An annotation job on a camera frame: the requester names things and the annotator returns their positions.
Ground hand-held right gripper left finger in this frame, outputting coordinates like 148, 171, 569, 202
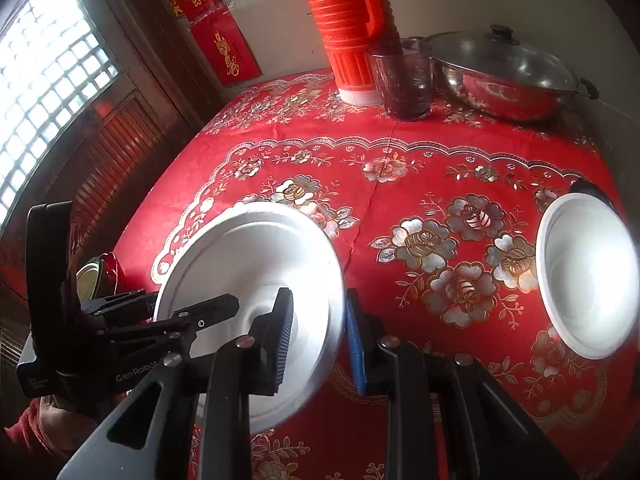
57, 287, 295, 480

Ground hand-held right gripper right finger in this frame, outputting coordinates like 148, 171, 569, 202
345, 287, 581, 480

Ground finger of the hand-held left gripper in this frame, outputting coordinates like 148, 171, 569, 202
80, 289, 158, 317
92, 294, 241, 361

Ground red glass plate gold rim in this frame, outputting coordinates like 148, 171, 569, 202
99, 251, 120, 295

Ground green plastic bowl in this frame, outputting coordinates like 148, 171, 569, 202
75, 256, 103, 301

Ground white plate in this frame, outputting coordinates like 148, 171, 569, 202
152, 202, 347, 433

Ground person's left hand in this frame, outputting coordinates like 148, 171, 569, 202
37, 394, 101, 461

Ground wooden louvered shutter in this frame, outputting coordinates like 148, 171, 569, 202
0, 80, 211, 361

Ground red floral tablecloth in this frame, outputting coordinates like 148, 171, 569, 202
112, 71, 631, 480

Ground grid window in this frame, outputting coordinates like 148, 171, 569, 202
0, 0, 123, 226

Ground white bowl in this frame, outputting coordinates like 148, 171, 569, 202
536, 192, 640, 360

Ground clear glass cup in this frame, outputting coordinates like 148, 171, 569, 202
366, 37, 434, 122

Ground steel pot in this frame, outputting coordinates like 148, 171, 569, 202
432, 57, 600, 122

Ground orange thermos jug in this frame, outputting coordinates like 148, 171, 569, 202
289, 0, 403, 107

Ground glass pot lid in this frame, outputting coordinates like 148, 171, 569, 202
427, 24, 581, 93

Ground red wall decorations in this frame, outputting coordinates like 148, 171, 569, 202
191, 6, 263, 88

